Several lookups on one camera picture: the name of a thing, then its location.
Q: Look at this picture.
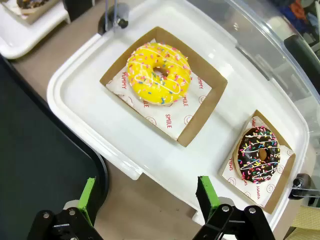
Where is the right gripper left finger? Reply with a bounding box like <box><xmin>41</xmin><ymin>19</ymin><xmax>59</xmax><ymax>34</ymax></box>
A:
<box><xmin>26</xmin><ymin>176</ymin><xmax>105</xmax><ymax>240</ymax></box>

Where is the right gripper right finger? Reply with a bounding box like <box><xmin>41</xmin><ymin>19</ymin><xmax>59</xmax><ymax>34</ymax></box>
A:
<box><xmin>192</xmin><ymin>175</ymin><xmax>273</xmax><ymax>240</ymax></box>

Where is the chocolate donut with white drizzle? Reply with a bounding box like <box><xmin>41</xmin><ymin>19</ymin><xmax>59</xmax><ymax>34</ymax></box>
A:
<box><xmin>232</xmin><ymin>125</ymin><xmax>281</xmax><ymax>186</ymax></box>

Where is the black serving tray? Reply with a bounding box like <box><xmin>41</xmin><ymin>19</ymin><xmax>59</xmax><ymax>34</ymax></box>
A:
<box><xmin>0</xmin><ymin>53</ymin><xmax>110</xmax><ymax>240</ymax></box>

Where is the yellow sprinkled donut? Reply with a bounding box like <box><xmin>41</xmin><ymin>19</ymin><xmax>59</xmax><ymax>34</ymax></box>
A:
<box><xmin>126</xmin><ymin>42</ymin><xmax>193</xmax><ymax>106</ymax></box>

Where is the chocolate sprinkled donut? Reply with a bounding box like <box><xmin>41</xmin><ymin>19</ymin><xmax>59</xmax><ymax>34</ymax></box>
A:
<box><xmin>16</xmin><ymin>0</ymin><xmax>51</xmax><ymax>10</ymax></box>

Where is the white printed paper liner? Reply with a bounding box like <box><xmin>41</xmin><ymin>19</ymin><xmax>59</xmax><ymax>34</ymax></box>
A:
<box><xmin>106</xmin><ymin>72</ymin><xmax>213</xmax><ymax>141</ymax></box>
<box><xmin>221</xmin><ymin>116</ymin><xmax>295</xmax><ymax>208</ymax></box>

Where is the white display case base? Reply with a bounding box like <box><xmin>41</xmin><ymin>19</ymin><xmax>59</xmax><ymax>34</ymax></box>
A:
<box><xmin>46</xmin><ymin>0</ymin><xmax>311</xmax><ymax>232</ymax></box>
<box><xmin>0</xmin><ymin>0</ymin><xmax>71</xmax><ymax>60</ymax></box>

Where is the black lid hinge knob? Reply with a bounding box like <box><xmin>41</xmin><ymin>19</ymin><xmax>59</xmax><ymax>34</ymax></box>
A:
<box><xmin>97</xmin><ymin>9</ymin><xmax>130</xmax><ymax>35</ymax></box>
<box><xmin>288</xmin><ymin>173</ymin><xmax>312</xmax><ymax>201</ymax></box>

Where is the clear display case lid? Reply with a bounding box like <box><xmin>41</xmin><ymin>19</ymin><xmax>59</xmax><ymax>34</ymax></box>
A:
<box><xmin>104</xmin><ymin>0</ymin><xmax>320</xmax><ymax>201</ymax></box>

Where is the blue and orange clothes pile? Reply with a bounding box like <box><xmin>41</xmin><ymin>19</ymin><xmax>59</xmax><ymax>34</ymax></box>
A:
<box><xmin>274</xmin><ymin>0</ymin><xmax>320</xmax><ymax>33</ymax></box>

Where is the black lid handle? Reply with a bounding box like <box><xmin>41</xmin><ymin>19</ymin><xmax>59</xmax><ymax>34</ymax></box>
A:
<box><xmin>284</xmin><ymin>34</ymin><xmax>320</xmax><ymax>85</ymax></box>

